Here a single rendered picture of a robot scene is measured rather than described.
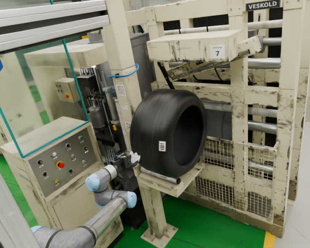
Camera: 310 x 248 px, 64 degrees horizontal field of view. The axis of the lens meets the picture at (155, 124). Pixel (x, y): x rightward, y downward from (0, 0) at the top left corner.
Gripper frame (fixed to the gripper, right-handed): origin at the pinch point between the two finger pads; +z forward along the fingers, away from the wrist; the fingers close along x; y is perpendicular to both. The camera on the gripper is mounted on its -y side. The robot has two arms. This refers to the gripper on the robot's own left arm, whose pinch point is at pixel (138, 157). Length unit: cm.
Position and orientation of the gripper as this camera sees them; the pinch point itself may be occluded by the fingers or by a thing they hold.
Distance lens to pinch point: 146.6
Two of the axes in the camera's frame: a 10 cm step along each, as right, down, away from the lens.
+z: 6.2, -3.3, 7.2
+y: -0.9, -9.3, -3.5
